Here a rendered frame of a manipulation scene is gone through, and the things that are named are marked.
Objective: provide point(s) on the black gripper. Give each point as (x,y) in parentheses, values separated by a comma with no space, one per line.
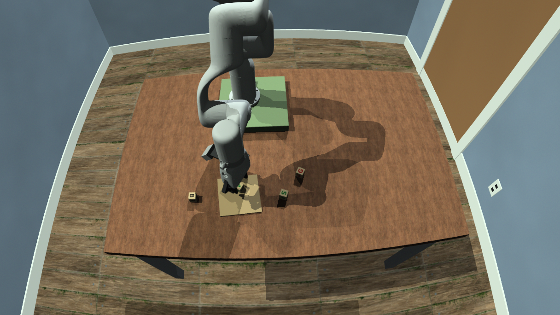
(231,177)

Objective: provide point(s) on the beige flat mat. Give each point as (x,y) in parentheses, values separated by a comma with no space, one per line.
(246,202)

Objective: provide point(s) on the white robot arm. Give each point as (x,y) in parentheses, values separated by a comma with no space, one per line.
(239,31)

